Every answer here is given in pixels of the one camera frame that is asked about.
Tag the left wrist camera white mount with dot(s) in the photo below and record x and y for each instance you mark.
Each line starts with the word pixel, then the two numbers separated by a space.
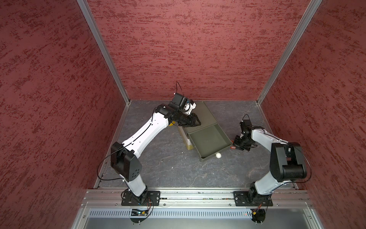
pixel 190 105

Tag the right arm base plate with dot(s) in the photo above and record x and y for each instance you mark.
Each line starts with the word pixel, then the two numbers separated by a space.
pixel 251 199

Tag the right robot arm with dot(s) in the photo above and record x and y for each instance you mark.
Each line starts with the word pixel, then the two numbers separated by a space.
pixel 287 162

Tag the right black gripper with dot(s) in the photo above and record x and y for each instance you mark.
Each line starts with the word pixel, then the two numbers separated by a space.
pixel 238 146

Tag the right aluminium corner post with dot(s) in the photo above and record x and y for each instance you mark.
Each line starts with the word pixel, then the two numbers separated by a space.
pixel 295 38

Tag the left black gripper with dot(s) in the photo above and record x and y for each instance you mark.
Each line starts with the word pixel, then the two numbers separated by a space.
pixel 191 122

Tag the aluminium front rail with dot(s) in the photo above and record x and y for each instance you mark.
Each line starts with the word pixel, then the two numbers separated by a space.
pixel 216 198

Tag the left aluminium corner post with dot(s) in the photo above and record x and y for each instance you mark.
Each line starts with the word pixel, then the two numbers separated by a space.
pixel 86 11

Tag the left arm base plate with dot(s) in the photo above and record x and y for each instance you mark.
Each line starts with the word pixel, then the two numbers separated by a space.
pixel 148 198

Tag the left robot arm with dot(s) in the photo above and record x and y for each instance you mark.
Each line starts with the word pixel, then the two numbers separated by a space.
pixel 125 155

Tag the olive green drawer cabinet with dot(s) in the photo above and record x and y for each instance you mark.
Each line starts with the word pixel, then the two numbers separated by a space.
pixel 205 116

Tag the aluminium corner post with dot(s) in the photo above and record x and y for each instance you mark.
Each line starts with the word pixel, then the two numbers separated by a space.
pixel 86 11
pixel 295 38

